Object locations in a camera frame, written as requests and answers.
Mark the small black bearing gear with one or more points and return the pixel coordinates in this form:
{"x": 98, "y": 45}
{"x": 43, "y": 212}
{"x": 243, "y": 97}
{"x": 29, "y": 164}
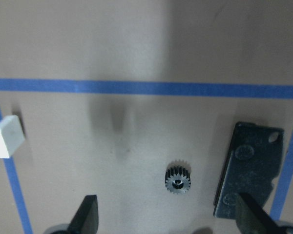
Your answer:
{"x": 177, "y": 177}

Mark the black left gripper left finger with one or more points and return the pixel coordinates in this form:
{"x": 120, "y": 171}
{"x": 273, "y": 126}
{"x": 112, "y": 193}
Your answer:
{"x": 86, "y": 218}

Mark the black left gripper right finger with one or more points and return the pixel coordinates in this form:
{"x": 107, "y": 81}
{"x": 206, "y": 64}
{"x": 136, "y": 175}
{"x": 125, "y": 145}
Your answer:
{"x": 251, "y": 218}

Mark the white curved plastic bracket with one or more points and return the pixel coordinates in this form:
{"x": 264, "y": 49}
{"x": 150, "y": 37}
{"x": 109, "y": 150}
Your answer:
{"x": 11, "y": 136}

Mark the black brake pad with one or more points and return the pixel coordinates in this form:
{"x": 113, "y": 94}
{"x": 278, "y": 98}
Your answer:
{"x": 253, "y": 161}

